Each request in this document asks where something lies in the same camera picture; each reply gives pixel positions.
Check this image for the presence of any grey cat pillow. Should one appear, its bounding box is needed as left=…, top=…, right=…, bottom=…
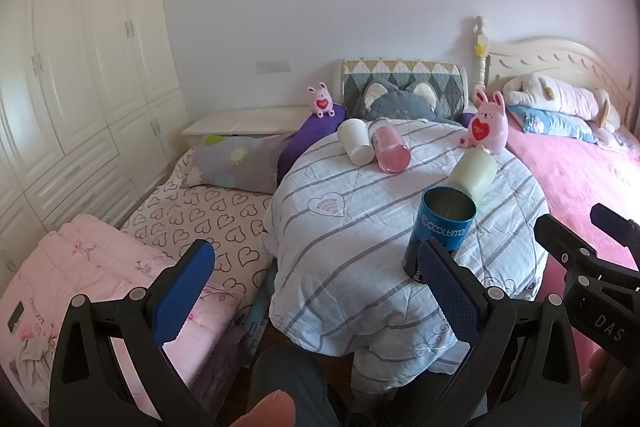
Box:
left=350, top=80, right=441, bottom=122

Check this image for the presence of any pink transparent cup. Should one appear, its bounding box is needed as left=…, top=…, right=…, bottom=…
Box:
left=369, top=123, right=412, bottom=173

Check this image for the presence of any heart print bed sheet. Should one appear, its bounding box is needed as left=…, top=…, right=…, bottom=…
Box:
left=120, top=147, right=276, bottom=309

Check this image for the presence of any pale green cup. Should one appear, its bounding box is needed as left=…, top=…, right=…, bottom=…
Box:
left=446, top=149, right=498, bottom=210

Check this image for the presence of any grey floral pillow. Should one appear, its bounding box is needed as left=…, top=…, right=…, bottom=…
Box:
left=180, top=134, right=296, bottom=196

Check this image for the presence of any blue pillow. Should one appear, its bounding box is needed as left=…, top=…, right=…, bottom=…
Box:
left=507, top=105, right=601, bottom=144

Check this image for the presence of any diamond patterned cushion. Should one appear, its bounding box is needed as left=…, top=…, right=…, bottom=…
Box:
left=342, top=59, right=469, bottom=123

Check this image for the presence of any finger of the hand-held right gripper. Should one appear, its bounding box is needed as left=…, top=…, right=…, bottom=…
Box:
left=589, top=203, right=640, bottom=254
left=533, top=213, right=601, bottom=279

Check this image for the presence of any white bed headboard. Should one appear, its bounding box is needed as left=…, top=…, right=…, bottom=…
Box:
left=472, top=16, right=640, bottom=138

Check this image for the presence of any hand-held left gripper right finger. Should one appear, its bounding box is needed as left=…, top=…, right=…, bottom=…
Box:
left=416, top=239, right=584, bottom=427

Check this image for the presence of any purple pillow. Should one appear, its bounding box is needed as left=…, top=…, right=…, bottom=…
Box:
left=276, top=104, right=350, bottom=188

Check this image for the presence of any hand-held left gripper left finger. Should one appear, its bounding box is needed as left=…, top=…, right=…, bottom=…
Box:
left=47, top=238, right=218, bottom=427

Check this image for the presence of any person's dark trouser leg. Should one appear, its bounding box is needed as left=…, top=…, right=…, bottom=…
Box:
left=247, top=346, right=352, bottom=427

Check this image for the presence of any person's left hand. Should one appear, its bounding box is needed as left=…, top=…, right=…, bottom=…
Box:
left=234, top=390, right=297, bottom=427

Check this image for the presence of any large pink bunny toy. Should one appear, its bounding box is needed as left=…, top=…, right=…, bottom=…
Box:
left=458, top=89, right=510, bottom=156

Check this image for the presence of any white plush dog toy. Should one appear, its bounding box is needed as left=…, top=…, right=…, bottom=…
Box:
left=502, top=74, right=622, bottom=130

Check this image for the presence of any crumpled pale cloth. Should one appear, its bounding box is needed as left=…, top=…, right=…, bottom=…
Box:
left=10, top=336, right=59, bottom=414

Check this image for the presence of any white nightstand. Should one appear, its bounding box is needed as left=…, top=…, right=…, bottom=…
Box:
left=181, top=106, right=321, bottom=148

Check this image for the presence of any pink blanket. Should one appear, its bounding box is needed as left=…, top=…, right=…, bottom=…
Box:
left=504, top=127, right=640, bottom=408

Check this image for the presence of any white cup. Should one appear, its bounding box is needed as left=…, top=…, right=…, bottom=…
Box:
left=337, top=118, right=375, bottom=166

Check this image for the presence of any small pink bunny toy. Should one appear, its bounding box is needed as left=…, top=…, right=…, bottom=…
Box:
left=307, top=83, right=337, bottom=118

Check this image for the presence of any pink quilt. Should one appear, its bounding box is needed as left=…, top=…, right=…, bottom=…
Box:
left=0, top=213, right=242, bottom=419

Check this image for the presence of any white striped quilt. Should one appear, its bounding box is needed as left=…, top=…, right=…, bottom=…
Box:
left=263, top=118, right=550, bottom=394

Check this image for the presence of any white wardrobe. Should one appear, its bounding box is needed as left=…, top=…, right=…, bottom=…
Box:
left=0, top=0, right=191, bottom=289

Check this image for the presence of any blue metal can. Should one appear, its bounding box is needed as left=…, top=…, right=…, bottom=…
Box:
left=403, top=186, right=477, bottom=286

